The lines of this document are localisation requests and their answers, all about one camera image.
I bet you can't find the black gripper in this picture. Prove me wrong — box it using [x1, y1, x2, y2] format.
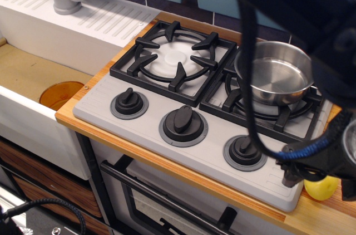
[281, 123, 356, 201]

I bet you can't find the yellow toy potato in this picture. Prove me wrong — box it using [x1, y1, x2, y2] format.
[304, 175, 340, 201]

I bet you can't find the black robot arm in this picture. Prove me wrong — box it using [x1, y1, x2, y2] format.
[238, 0, 355, 201]

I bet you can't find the black right stove knob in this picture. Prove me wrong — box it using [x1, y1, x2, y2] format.
[223, 135, 267, 172]

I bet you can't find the black stove knob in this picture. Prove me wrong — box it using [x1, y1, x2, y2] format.
[159, 105, 209, 148]
[223, 135, 267, 172]
[110, 87, 149, 120]

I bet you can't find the stainless steel pot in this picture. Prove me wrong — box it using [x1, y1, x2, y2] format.
[234, 41, 314, 106]

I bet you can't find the grey toy stove top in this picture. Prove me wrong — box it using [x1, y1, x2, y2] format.
[73, 21, 332, 212]

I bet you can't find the black middle stove knob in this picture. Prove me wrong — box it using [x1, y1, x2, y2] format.
[159, 105, 209, 148]

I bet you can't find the black left stove knob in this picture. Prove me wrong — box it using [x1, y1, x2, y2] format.
[110, 87, 149, 120]

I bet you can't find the black right burner grate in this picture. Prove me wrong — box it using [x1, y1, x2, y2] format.
[200, 52, 332, 150]

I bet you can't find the black burner grate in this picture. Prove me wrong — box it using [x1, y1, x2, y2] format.
[200, 52, 332, 150]
[110, 21, 237, 107]

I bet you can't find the toy oven door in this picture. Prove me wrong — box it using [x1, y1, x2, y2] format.
[91, 139, 303, 234]

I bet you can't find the black left burner grate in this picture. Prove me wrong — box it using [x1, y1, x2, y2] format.
[110, 21, 237, 107]

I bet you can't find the orange plastic plate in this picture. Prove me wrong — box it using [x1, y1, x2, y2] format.
[39, 81, 84, 111]

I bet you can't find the wooden drawer front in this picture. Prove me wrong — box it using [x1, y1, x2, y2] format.
[1, 138, 110, 234]

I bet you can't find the white toy sink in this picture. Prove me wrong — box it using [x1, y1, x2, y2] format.
[1, 0, 159, 180]

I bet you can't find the black blue braided cable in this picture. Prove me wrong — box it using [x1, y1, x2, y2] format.
[236, 0, 351, 161]

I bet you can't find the black braided cable lower left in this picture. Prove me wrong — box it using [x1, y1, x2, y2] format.
[0, 197, 87, 235]

